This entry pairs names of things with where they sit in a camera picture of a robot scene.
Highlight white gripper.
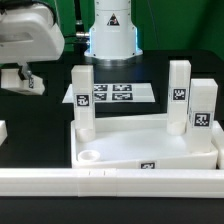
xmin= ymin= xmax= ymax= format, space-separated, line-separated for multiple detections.
xmin=0 ymin=4 xmax=65 ymax=80

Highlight white desk top tray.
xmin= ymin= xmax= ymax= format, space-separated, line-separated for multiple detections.
xmin=71 ymin=114 xmax=218 ymax=169

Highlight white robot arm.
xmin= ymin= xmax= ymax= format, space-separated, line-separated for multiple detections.
xmin=0 ymin=0 xmax=142 ymax=81

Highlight white block left edge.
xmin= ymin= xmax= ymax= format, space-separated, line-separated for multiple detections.
xmin=0 ymin=120 xmax=7 ymax=146

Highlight black cable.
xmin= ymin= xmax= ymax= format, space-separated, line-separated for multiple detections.
xmin=63 ymin=0 xmax=91 ymax=54

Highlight white marker base plate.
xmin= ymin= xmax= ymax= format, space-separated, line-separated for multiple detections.
xmin=62 ymin=83 xmax=157 ymax=104

